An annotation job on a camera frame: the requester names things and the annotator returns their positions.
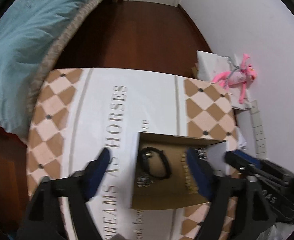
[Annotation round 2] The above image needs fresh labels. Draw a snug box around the bed mattress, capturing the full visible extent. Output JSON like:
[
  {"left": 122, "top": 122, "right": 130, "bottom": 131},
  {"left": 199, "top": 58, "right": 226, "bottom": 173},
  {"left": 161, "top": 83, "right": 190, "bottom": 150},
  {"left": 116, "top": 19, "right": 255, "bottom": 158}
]
[{"left": 26, "top": 0, "right": 103, "bottom": 117}]

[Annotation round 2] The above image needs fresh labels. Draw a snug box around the white covered side box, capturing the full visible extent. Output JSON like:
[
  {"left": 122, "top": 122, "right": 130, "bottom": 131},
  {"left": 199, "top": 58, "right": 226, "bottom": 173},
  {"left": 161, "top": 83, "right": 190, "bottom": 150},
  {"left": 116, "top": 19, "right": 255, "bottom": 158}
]
[{"left": 192, "top": 50, "right": 257, "bottom": 110}]

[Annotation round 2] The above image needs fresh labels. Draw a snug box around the diamond pattern tablecloth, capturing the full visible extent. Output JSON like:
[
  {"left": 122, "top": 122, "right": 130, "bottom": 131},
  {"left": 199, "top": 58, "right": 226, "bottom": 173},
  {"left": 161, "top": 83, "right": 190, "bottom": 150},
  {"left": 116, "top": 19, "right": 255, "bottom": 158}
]
[{"left": 26, "top": 68, "right": 237, "bottom": 239}]

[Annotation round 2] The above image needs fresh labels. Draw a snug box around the silver chain necklace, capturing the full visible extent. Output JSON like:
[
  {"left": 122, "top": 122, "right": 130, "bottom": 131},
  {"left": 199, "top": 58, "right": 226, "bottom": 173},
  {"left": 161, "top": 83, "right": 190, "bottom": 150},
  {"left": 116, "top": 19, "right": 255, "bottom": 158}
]
[{"left": 194, "top": 147, "right": 209, "bottom": 162}]

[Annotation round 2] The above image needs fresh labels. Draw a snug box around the wooden bead bracelet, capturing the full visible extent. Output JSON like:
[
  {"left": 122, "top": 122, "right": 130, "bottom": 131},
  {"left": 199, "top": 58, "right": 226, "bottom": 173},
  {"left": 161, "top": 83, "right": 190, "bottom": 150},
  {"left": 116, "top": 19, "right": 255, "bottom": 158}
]
[{"left": 181, "top": 152, "right": 198, "bottom": 193}]

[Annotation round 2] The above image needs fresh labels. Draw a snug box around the white plastic bag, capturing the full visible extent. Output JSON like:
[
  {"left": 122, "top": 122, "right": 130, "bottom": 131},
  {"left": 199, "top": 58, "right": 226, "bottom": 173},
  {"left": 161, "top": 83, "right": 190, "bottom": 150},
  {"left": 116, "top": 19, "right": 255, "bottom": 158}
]
[{"left": 257, "top": 223, "right": 294, "bottom": 240}]

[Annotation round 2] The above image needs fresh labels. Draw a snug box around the white cardboard jewelry box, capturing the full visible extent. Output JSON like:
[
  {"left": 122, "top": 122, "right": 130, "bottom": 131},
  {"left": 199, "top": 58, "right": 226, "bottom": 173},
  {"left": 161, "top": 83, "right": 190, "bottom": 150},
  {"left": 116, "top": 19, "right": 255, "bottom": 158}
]
[{"left": 129, "top": 132, "right": 228, "bottom": 210}]

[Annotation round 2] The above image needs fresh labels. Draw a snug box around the pink panther plush toy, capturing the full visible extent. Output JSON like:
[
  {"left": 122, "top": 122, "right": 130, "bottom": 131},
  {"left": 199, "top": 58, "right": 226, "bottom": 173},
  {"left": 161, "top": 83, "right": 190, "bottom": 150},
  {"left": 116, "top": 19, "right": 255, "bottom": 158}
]
[{"left": 212, "top": 54, "right": 257, "bottom": 104}]

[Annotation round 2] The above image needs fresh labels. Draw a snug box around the white power strip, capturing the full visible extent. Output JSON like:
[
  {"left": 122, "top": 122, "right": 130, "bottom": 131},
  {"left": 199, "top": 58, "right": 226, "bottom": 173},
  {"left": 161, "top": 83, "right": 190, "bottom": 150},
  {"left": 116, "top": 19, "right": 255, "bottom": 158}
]
[{"left": 250, "top": 100, "right": 268, "bottom": 159}]

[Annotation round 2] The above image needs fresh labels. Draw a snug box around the blue duvet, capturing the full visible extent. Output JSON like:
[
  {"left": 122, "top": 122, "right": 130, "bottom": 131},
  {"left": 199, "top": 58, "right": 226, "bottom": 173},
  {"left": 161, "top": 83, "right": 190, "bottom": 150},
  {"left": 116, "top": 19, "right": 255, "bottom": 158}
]
[{"left": 0, "top": 0, "right": 89, "bottom": 138}]

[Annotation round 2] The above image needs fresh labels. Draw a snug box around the black bracelet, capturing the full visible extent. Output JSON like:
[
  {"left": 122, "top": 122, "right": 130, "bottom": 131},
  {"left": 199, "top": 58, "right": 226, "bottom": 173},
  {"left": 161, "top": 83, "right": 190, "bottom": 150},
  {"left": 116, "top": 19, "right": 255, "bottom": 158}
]
[{"left": 139, "top": 146, "right": 173, "bottom": 181}]

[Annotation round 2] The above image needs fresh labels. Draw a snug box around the small silver jewelry piece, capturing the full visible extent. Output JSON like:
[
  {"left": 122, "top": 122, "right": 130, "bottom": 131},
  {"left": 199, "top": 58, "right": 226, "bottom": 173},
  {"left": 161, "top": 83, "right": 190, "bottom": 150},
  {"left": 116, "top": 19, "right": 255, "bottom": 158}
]
[{"left": 136, "top": 174, "right": 153, "bottom": 187}]

